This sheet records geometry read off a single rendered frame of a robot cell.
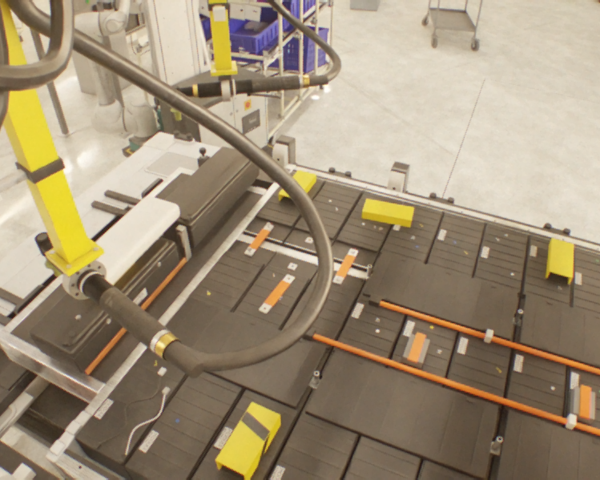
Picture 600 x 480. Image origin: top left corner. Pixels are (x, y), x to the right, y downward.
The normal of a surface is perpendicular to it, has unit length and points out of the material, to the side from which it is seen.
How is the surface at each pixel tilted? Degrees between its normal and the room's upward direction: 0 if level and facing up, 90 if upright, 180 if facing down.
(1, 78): 99
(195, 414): 0
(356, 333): 0
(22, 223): 0
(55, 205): 90
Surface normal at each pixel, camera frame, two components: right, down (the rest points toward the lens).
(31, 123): 0.78, 0.41
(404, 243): 0.00, -0.75
